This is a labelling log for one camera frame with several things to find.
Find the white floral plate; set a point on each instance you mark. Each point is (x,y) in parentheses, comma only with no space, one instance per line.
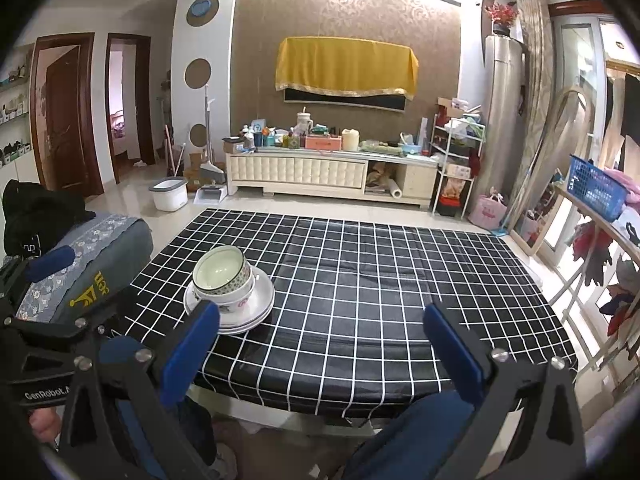
(269,300)

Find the standing air conditioner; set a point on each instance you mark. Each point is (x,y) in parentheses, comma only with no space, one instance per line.
(502,120)

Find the white lidded cup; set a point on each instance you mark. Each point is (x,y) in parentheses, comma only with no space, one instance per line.
(304,122)

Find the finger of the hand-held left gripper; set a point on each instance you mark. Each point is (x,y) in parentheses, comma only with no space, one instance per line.
(50,262)
(50,327)

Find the cardboard box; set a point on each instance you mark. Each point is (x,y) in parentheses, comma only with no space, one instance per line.
(192,172)

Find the person's left hand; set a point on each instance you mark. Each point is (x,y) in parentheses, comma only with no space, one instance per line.
(45,427)

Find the brown wooden door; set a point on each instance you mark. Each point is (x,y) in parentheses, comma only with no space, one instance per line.
(65,125)

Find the round niche with blue plate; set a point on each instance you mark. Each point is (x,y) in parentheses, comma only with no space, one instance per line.
(201,10)

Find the white bucket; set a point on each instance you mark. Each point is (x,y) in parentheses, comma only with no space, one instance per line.
(169,197)

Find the black checked tablecloth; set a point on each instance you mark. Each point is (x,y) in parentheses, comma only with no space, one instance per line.
(350,285)

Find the black hanging garment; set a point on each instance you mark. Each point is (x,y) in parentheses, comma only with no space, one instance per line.
(631,105)

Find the small patterned white plate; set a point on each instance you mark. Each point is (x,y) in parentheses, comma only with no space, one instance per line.
(256,306)

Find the broom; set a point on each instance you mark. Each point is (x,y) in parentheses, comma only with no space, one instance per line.
(172,155)

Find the white floral bowl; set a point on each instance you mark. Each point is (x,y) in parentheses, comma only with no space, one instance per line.
(237,305)

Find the cream TV cabinet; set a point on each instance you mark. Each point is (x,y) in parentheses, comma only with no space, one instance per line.
(300,172)

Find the striped curtain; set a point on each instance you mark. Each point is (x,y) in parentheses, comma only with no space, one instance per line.
(535,85)

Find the green patterned bowl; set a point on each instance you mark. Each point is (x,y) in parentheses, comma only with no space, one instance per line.
(220,267)

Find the wooden handrail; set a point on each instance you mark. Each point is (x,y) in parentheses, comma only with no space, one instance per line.
(595,215)

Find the person's right leg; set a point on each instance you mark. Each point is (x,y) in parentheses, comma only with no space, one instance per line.
(410,435)

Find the red flower vase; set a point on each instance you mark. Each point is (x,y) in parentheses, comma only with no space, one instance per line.
(501,16)

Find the pink box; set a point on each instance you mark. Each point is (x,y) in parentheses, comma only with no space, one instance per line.
(322,142)

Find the pink bag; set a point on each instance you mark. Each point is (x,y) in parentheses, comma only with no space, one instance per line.
(487,210)

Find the white paper roll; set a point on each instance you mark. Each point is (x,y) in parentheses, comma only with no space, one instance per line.
(393,189)

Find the red hanging clothes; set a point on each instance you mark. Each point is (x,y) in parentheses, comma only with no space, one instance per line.
(592,247)

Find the brown door frame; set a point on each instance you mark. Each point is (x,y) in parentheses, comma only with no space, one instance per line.
(145,110)

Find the black jacket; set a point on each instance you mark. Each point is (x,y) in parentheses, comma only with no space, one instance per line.
(40,215)

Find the white shelf rack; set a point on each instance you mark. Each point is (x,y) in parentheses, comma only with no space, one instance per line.
(457,170)

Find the yellow cloth cover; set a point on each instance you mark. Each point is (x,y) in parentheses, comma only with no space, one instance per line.
(345,65)

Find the wall shoe shelf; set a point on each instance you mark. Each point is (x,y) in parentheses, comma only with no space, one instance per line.
(12,110)

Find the blue plastic basket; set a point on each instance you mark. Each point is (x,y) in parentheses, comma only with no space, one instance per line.
(595,187)

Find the plain white plate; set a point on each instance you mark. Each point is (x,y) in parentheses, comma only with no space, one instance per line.
(240,331)

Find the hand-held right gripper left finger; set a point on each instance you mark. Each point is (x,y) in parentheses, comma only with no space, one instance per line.
(190,355)

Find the grey dustpan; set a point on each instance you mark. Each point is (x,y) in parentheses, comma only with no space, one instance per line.
(210,194)

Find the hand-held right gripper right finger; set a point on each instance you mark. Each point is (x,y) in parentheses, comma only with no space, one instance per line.
(452,355)

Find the round wall niche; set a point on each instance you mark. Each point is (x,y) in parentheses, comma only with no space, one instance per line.
(197,73)

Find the wall television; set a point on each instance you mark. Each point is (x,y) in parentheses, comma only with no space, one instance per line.
(345,102)

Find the cream jar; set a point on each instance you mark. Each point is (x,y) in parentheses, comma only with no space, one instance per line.
(351,140)

